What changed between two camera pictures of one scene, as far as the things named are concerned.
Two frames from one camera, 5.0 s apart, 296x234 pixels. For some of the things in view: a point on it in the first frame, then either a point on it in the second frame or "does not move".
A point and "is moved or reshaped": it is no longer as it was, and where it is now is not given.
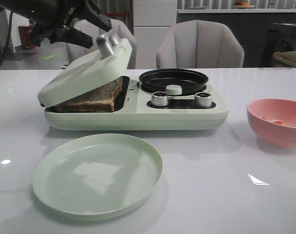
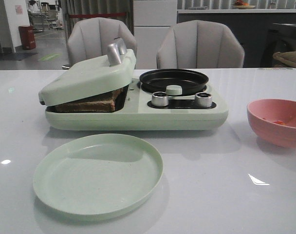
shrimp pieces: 278,122 does not move
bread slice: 102,99 is moved or reshaped
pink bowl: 280,122 does not move
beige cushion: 292,58 does not move
